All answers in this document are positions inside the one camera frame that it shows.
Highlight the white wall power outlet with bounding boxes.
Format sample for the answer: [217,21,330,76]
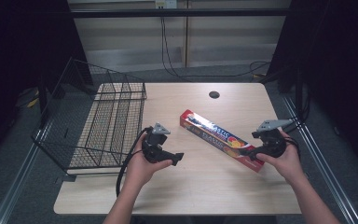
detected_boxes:
[155,0,178,9]

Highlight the dark curtain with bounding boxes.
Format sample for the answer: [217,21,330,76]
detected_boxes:
[265,0,358,175]
[0,0,94,175]

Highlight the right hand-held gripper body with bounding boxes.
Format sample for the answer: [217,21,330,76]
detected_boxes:
[251,119,295,160]

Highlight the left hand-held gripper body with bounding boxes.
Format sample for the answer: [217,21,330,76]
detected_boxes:
[141,121,172,164]

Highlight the black horizontal bar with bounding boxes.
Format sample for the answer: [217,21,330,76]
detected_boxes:
[69,8,291,19]

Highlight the black hanging wall cable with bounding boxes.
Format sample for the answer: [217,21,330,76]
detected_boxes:
[159,16,271,79]

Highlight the long red plastic wrap box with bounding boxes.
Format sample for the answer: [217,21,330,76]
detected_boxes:
[179,108,266,174]

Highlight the person's right hand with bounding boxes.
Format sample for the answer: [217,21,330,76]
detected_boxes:
[255,128,307,186]

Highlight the person's left hand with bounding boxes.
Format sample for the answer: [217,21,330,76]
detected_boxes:
[124,133,173,189]

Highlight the aluminium floor rail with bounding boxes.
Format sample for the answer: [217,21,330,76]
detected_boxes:
[0,120,54,224]
[282,96,358,224]

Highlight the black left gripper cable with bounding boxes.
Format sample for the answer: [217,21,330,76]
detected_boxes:
[115,126,154,198]

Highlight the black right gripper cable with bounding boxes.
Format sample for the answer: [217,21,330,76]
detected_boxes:
[282,135,302,161]

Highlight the black wire basket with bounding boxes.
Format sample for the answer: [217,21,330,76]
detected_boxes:
[31,57,148,175]

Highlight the yellow floor object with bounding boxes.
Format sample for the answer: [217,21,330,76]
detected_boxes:
[26,89,41,109]

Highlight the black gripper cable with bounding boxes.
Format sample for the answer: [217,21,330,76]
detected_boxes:
[115,126,154,198]
[282,135,302,161]

